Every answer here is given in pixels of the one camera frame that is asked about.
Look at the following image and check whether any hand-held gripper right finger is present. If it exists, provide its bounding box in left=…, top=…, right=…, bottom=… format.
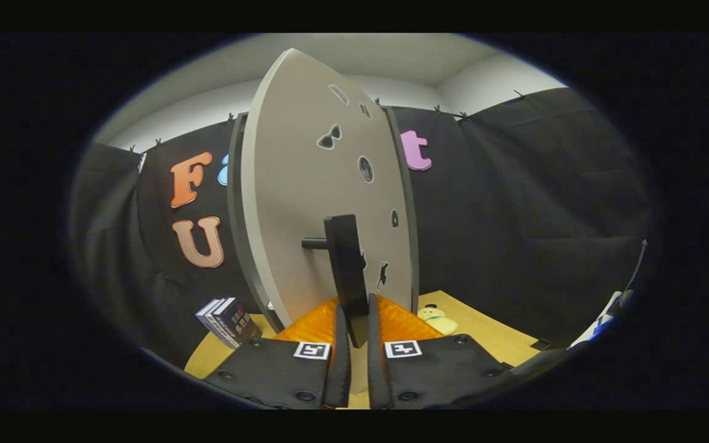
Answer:
left=367, top=293, right=515, bottom=410

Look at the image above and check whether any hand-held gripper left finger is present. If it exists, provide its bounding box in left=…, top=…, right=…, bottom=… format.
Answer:
left=202, top=295, right=352, bottom=410

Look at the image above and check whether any black door handle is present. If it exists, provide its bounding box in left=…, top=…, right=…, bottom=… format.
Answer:
left=301, top=214, right=371, bottom=348

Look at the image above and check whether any yellow plush toy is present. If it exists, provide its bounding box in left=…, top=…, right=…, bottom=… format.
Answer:
left=417, top=304, right=459, bottom=336

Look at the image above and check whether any dark navy book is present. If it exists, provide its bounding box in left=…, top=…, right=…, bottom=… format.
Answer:
left=213, top=298, right=263, bottom=345

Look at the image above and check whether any white side table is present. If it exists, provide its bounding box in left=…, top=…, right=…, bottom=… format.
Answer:
left=570, top=291, right=623, bottom=348

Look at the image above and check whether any black backdrop cloth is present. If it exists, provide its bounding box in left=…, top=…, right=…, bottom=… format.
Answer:
left=68, top=86, right=654, bottom=370

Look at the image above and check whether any grey cabinet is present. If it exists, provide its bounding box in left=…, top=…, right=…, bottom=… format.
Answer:
left=227, top=105, right=420, bottom=333

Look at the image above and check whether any black stand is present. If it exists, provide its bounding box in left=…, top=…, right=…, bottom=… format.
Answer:
left=618, top=239, right=648, bottom=309

